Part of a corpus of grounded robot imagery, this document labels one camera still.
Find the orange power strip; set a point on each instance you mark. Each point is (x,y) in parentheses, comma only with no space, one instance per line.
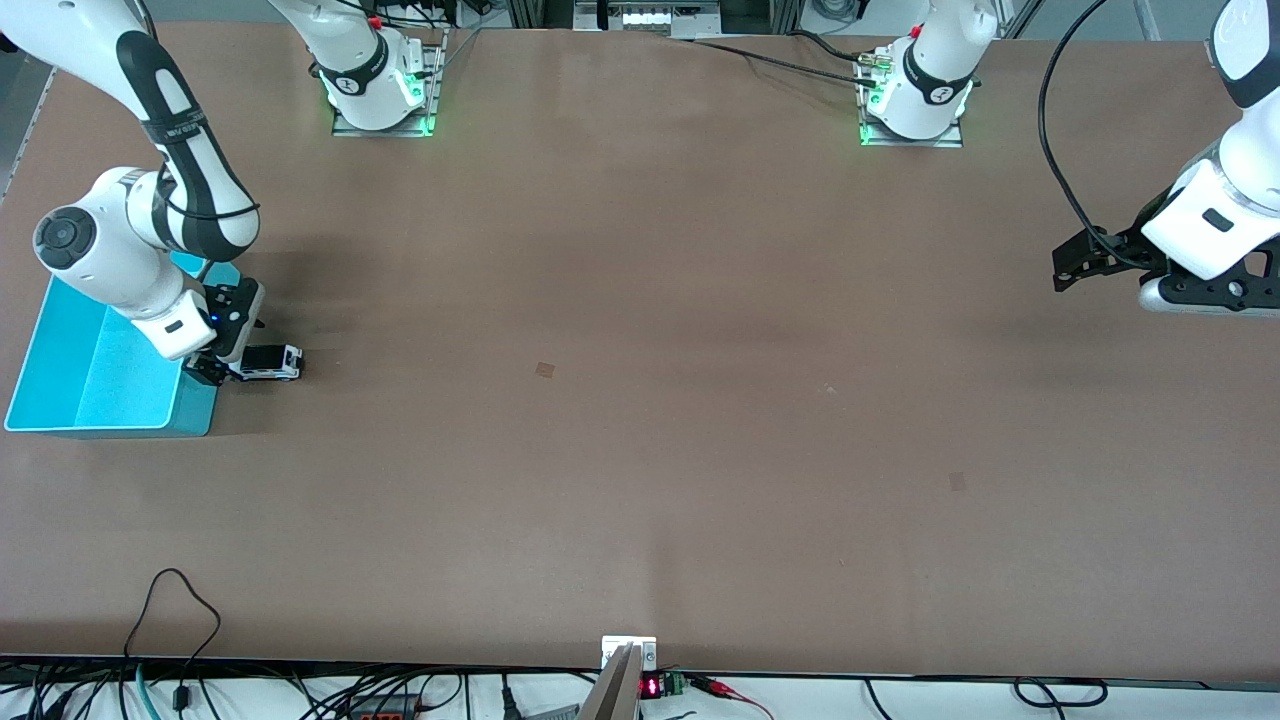
(385,712)

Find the red digit display module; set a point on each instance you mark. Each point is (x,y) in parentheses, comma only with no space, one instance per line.
(660,686)

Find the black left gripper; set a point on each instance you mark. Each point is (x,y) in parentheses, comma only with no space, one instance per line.
(1126,246)

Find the metal equipment frame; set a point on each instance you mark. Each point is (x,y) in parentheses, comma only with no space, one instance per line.
(650,15)

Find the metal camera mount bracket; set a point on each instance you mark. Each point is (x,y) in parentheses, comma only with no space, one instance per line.
(622,680)

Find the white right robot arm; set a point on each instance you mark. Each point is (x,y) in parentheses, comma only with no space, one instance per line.
(180,130)

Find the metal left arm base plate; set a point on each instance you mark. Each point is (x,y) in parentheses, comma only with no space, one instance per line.
(945,140)

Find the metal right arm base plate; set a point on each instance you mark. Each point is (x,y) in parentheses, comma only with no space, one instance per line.
(425,90)

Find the white jeep toy black bed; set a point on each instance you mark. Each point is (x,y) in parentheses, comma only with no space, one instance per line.
(268,362)

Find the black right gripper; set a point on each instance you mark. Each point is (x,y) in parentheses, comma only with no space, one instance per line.
(237,318)

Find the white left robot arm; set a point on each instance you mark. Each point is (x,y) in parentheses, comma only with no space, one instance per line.
(935,70)

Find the blue plastic bin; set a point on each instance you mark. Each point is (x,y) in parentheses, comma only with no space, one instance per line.
(100,380)

